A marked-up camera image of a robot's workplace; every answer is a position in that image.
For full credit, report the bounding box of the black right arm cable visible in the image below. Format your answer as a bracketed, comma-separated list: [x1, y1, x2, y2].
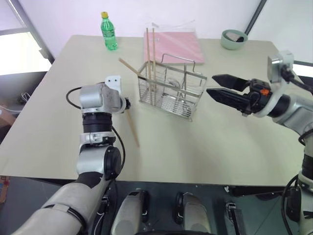
[280, 64, 313, 235]

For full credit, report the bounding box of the pale green bowl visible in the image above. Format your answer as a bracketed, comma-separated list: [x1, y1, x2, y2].
[220, 29, 248, 50]

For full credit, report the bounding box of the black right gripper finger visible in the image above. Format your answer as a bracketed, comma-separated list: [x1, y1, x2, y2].
[206, 88, 249, 114]
[211, 73, 250, 92]

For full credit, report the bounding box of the grey rounded robot leg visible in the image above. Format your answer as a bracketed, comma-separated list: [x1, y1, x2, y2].
[174, 192, 212, 235]
[111, 188, 150, 235]

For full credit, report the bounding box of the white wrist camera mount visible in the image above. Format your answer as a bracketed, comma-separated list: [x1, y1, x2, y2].
[104, 75, 127, 114]
[254, 50, 295, 118]

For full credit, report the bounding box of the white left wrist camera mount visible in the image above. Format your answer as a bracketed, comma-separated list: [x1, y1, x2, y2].
[104, 75, 127, 114]

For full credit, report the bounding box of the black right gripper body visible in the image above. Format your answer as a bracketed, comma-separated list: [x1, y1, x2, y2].
[241, 78, 271, 116]

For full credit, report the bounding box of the metal wire basket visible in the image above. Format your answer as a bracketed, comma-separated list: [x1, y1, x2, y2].
[137, 53, 208, 122]

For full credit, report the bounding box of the colourful printed box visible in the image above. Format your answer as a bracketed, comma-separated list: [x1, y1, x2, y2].
[0, 175, 11, 204]

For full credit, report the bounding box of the metal spoon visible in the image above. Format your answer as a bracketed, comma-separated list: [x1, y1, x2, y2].
[166, 65, 189, 103]

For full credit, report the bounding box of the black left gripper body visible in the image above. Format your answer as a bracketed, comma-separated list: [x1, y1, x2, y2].
[122, 97, 132, 114]

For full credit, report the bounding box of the brown cardboard box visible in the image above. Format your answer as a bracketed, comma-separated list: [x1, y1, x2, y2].
[0, 104, 18, 128]

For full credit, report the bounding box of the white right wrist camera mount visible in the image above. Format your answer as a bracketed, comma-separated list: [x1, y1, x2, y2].
[254, 50, 295, 118]

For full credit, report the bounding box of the green plastic bottle yellow cap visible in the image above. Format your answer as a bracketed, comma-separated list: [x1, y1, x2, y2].
[100, 11, 118, 51]

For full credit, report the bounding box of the dark object in bowl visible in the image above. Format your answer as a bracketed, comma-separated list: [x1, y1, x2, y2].
[225, 31, 246, 43]

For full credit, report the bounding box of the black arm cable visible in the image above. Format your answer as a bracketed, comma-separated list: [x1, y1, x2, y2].
[65, 86, 127, 183]
[280, 64, 313, 235]

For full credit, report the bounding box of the wooden chopstick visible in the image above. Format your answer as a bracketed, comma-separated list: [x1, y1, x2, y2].
[125, 109, 140, 148]
[118, 57, 148, 81]

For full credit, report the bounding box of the pink folder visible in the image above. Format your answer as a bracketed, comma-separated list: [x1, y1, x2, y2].
[143, 31, 205, 66]

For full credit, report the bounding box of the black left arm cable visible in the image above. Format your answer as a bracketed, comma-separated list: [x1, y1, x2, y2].
[65, 86, 127, 183]

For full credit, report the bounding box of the dark grey metal post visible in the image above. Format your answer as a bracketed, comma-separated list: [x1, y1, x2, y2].
[6, 0, 55, 65]
[244, 0, 268, 35]

